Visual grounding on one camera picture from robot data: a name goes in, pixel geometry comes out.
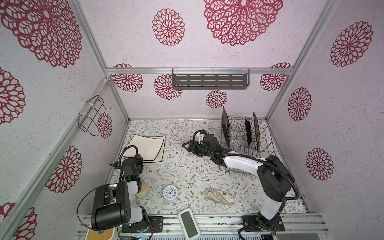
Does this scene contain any black wire wall basket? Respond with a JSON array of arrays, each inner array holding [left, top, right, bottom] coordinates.
[[78, 95, 113, 139]]

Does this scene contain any black round plate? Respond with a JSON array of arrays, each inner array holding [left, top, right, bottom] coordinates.
[[245, 117, 253, 148]]

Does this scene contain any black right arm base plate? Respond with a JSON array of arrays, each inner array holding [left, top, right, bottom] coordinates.
[[242, 215, 285, 232]]

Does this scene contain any white square plate black rim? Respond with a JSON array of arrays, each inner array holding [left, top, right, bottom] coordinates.
[[143, 136, 166, 164]]

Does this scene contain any yellow sponge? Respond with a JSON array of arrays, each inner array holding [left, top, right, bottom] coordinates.
[[136, 182, 150, 199]]

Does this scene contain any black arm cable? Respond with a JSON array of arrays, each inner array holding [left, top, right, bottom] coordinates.
[[191, 129, 301, 240], [76, 145, 139, 232]]

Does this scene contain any chrome wire dish rack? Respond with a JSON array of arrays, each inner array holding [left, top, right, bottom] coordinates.
[[220, 115, 278, 158]]

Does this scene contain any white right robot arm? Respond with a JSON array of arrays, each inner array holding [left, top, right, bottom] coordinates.
[[182, 130, 300, 226]]

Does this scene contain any small white alarm clock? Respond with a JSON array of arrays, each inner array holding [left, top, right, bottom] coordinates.
[[163, 185, 179, 203]]

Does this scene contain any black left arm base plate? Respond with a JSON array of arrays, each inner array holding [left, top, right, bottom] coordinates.
[[121, 216, 164, 234]]

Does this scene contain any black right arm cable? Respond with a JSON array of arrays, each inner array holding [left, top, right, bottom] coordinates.
[[191, 129, 301, 240]]

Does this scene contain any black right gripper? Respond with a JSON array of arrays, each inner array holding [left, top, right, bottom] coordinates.
[[182, 140, 214, 160]]

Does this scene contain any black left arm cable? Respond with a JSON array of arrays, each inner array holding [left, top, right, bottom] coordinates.
[[76, 145, 139, 232]]

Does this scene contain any grey wall shelf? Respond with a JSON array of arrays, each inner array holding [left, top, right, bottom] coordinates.
[[171, 69, 250, 90]]

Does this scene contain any white digital scale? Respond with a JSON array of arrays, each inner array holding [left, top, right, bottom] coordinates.
[[178, 208, 201, 240]]

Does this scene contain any clear plastic bag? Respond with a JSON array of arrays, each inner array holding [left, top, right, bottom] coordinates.
[[206, 188, 235, 207]]

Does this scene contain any black plate yellow rim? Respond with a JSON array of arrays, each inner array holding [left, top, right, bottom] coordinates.
[[253, 112, 261, 152]]

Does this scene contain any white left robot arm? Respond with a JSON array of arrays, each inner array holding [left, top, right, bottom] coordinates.
[[91, 154, 150, 232]]

